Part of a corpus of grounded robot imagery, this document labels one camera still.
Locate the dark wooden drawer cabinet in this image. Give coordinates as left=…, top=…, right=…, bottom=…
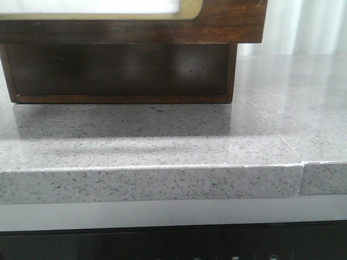
left=1, top=43, right=237, bottom=104

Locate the wooden drawer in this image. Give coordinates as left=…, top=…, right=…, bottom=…
left=7, top=44, right=229, bottom=95
left=1, top=1, right=267, bottom=44

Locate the white drawer handle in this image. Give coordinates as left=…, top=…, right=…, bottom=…
left=1, top=0, right=181, bottom=14

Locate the black appliance under counter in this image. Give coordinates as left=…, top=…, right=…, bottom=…
left=1, top=220, right=346, bottom=259

